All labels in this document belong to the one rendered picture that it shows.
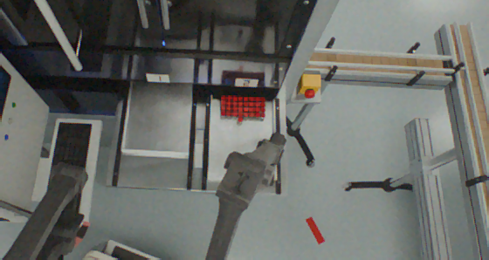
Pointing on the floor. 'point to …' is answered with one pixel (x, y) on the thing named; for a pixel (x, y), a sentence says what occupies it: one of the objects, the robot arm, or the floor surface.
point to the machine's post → (310, 37)
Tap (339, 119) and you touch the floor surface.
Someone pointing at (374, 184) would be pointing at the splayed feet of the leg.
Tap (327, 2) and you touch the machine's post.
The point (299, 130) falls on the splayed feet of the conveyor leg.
